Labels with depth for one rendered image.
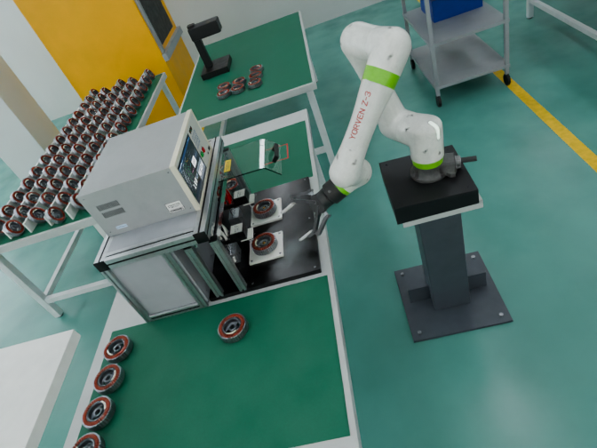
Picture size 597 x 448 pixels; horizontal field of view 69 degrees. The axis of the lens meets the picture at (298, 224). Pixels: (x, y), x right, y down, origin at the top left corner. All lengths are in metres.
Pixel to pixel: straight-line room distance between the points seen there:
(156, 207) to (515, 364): 1.68
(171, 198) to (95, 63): 3.95
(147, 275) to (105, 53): 3.92
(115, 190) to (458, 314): 1.70
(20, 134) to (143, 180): 4.06
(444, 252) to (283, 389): 1.02
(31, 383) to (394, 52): 1.37
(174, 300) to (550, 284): 1.81
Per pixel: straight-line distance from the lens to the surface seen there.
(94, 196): 1.72
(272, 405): 1.47
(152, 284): 1.79
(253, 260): 1.84
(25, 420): 1.29
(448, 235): 2.03
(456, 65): 4.21
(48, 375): 1.33
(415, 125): 1.74
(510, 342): 2.33
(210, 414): 1.55
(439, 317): 2.39
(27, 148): 5.68
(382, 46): 1.49
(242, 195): 1.98
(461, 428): 2.14
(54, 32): 5.52
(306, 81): 3.24
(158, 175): 1.60
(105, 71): 5.49
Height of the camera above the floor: 1.97
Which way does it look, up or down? 39 degrees down
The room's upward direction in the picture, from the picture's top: 23 degrees counter-clockwise
